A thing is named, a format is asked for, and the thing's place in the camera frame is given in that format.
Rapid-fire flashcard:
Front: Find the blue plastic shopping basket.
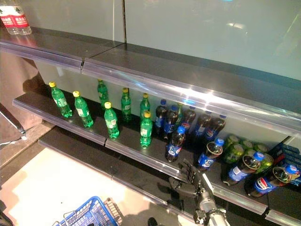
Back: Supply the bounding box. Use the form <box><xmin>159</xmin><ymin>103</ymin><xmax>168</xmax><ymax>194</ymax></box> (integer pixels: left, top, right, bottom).
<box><xmin>52</xmin><ymin>195</ymin><xmax>113</xmax><ymax>226</ymax></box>

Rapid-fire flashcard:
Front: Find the clear water bottle red label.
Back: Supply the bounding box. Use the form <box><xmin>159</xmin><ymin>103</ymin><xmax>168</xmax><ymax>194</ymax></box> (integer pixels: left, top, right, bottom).
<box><xmin>0</xmin><ymin>0</ymin><xmax>19</xmax><ymax>35</ymax></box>
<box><xmin>14</xmin><ymin>0</ymin><xmax>32</xmax><ymax>36</ymax></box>

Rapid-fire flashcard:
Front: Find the green soda bottle yellow cap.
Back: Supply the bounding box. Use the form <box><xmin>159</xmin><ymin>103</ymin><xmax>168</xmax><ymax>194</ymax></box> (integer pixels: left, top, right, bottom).
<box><xmin>48</xmin><ymin>81</ymin><xmax>73</xmax><ymax>118</ymax></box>
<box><xmin>140</xmin><ymin>93</ymin><xmax>151</xmax><ymax>118</ymax></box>
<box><xmin>120</xmin><ymin>87</ymin><xmax>133</xmax><ymax>123</ymax></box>
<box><xmin>140</xmin><ymin>111</ymin><xmax>153</xmax><ymax>149</ymax></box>
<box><xmin>103</xmin><ymin>101</ymin><xmax>121</xmax><ymax>139</ymax></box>
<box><xmin>72</xmin><ymin>90</ymin><xmax>94</xmax><ymax>129</ymax></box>

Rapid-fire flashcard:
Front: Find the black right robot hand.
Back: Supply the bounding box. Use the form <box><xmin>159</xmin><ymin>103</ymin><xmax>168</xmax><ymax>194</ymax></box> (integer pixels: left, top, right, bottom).
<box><xmin>168</xmin><ymin>159</ymin><xmax>202</xmax><ymax>196</ymax></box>

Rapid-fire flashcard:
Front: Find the blue carton box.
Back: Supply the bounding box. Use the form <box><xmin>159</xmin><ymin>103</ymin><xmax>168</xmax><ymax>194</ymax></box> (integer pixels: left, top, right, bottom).
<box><xmin>281</xmin><ymin>155</ymin><xmax>301</xmax><ymax>186</ymax></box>
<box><xmin>274</xmin><ymin>141</ymin><xmax>301</xmax><ymax>157</ymax></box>

